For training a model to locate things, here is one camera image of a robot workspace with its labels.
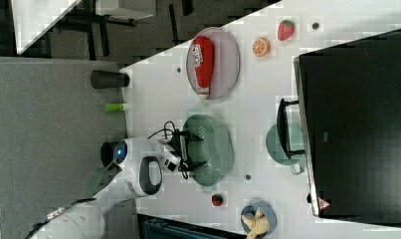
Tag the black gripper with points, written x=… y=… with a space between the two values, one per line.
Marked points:
x=178 y=144

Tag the green plastic strainer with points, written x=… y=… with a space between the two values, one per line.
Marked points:
x=215 y=149

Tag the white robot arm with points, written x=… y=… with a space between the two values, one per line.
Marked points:
x=141 y=162

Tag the small red strawberry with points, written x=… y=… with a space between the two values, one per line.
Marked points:
x=217 y=200

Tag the green mug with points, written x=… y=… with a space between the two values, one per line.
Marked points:
x=275 y=149

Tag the blue bowl with chips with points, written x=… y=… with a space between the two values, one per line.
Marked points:
x=258 y=219

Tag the green marker pen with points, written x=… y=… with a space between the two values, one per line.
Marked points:
x=112 y=108

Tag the grey round plate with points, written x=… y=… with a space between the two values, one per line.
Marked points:
x=226 y=63

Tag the red ketchup bottle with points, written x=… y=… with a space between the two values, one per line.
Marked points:
x=202 y=51

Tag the orange slice toy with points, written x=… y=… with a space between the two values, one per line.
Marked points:
x=261 y=47

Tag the large red strawberry toy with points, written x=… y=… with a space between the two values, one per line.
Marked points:
x=286 y=30

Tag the black toaster oven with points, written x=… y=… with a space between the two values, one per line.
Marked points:
x=349 y=96

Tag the black cylinder post lower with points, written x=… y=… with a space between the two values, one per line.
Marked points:
x=106 y=153

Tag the black cylinder post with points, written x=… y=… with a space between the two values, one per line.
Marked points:
x=106 y=153
x=106 y=80

